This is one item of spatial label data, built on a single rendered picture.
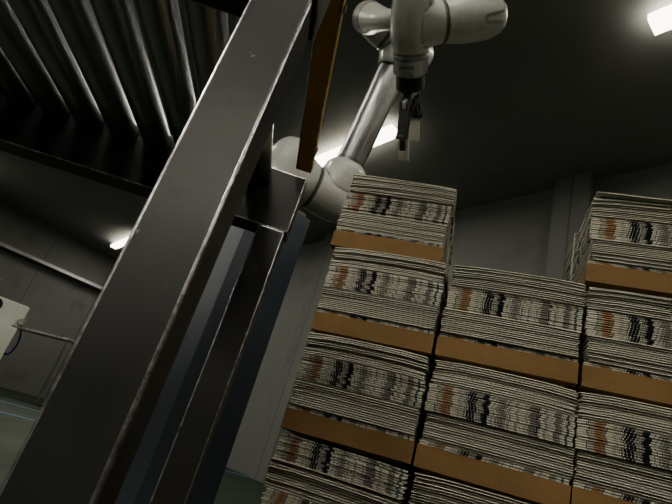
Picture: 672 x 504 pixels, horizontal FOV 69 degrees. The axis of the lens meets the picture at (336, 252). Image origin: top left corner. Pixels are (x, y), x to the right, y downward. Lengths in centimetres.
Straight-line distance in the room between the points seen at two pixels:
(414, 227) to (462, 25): 50
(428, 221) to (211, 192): 96
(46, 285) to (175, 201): 1090
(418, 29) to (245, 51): 89
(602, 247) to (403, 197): 48
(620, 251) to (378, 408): 63
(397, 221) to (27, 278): 1025
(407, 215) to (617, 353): 56
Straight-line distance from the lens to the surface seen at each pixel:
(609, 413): 111
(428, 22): 129
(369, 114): 174
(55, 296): 1126
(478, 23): 133
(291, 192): 92
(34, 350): 1118
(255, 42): 43
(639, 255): 125
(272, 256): 87
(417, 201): 130
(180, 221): 34
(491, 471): 106
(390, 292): 115
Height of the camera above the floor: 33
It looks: 23 degrees up
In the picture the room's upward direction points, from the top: 17 degrees clockwise
